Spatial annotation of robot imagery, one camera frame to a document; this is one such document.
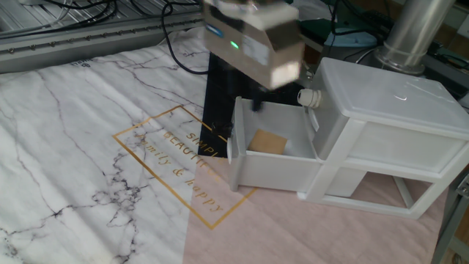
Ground white drawer with black knob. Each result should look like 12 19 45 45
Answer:
211 95 325 194

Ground aluminium table rail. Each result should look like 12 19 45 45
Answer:
0 17 204 74

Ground wooden cube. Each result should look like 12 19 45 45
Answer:
247 128 289 155

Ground black cable bundle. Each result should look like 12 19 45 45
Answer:
36 0 202 29

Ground marble pink black tablecloth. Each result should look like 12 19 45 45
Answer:
0 29 451 264

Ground white plastic drawer cabinet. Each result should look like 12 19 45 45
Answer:
297 56 469 220

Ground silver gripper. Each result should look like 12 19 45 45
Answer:
200 0 306 114

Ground black power cable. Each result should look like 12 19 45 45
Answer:
160 0 210 76

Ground light blue round lid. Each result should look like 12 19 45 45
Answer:
323 29 379 49

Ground grey metal frame leg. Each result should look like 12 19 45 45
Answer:
431 172 469 264

